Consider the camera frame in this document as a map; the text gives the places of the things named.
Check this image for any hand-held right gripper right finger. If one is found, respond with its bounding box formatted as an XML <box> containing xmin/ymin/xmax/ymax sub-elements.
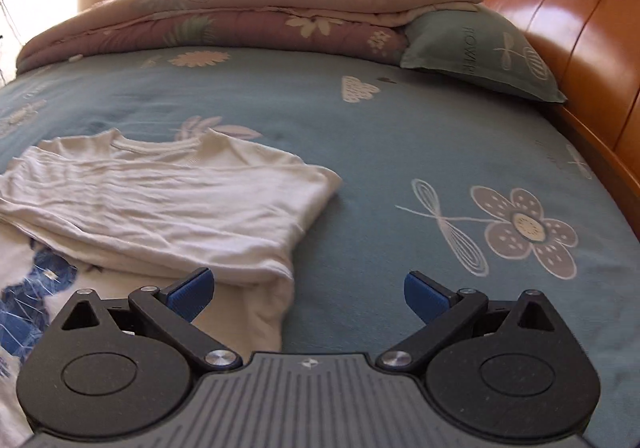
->
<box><xmin>377</xmin><ymin>271</ymin><xmax>557</xmax><ymax>372</ymax></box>

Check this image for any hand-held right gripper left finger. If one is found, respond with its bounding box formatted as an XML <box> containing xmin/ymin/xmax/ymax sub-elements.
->
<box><xmin>60</xmin><ymin>268</ymin><xmax>240</xmax><ymax>372</ymax></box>

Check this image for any white printed long-sleeve shirt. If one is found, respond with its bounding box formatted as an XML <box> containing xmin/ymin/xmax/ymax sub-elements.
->
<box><xmin>0</xmin><ymin>127</ymin><xmax>344</xmax><ymax>448</ymax></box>

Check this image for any blue floral bed sheet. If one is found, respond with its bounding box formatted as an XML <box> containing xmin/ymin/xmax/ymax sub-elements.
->
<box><xmin>0</xmin><ymin>46</ymin><xmax>640</xmax><ymax>448</ymax></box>

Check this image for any green floral pillow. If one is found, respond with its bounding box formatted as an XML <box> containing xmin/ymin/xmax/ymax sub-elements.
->
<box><xmin>399</xmin><ymin>10</ymin><xmax>569</xmax><ymax>104</ymax></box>

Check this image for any pink floral folded quilt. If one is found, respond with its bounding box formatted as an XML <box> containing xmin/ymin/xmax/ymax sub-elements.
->
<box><xmin>15</xmin><ymin>0</ymin><xmax>487</xmax><ymax>75</ymax></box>

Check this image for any wooden headboard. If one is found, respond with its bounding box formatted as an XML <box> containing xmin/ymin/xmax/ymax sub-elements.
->
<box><xmin>479</xmin><ymin>0</ymin><xmax>640</xmax><ymax>225</ymax></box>

